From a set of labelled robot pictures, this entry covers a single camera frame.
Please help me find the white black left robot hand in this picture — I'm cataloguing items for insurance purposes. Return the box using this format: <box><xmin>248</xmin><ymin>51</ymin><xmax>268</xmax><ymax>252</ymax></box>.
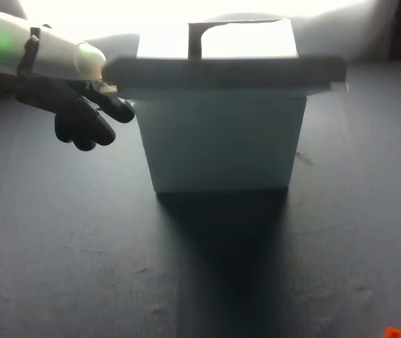
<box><xmin>0</xmin><ymin>8</ymin><xmax>136</xmax><ymax>152</ymax></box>

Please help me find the cardboard box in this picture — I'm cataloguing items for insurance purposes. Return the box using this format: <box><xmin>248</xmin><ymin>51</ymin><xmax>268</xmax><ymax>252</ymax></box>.
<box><xmin>101</xmin><ymin>17</ymin><xmax>350</xmax><ymax>194</ymax></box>

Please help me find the grey table cloth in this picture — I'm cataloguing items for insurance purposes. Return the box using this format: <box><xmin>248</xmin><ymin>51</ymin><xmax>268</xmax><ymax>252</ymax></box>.
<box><xmin>0</xmin><ymin>58</ymin><xmax>401</xmax><ymax>338</ymax></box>

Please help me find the white sheet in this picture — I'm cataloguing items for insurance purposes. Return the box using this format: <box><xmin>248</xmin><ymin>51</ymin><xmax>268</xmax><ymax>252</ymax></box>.
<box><xmin>17</xmin><ymin>0</ymin><xmax>398</xmax><ymax>64</ymax></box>

